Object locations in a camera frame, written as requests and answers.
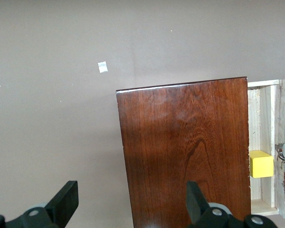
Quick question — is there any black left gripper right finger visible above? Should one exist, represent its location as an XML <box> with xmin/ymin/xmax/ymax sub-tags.
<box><xmin>185</xmin><ymin>181</ymin><xmax>278</xmax><ymax>228</ymax></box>

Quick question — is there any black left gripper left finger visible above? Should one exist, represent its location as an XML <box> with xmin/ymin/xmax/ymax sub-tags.
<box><xmin>0</xmin><ymin>180</ymin><xmax>79</xmax><ymax>228</ymax></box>

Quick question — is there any yellow cube block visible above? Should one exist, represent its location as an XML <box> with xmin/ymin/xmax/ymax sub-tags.
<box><xmin>248</xmin><ymin>150</ymin><xmax>275</xmax><ymax>179</ymax></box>

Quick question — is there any light wood drawer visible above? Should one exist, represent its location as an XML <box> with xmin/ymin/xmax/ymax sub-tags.
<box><xmin>247</xmin><ymin>78</ymin><xmax>285</xmax><ymax>220</ymax></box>

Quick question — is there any dark brown wooden cabinet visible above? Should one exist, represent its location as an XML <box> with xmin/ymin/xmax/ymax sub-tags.
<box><xmin>115</xmin><ymin>76</ymin><xmax>252</xmax><ymax>228</ymax></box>

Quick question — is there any small tape piece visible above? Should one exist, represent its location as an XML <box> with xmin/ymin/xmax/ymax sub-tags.
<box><xmin>97</xmin><ymin>61</ymin><xmax>109</xmax><ymax>74</ymax></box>

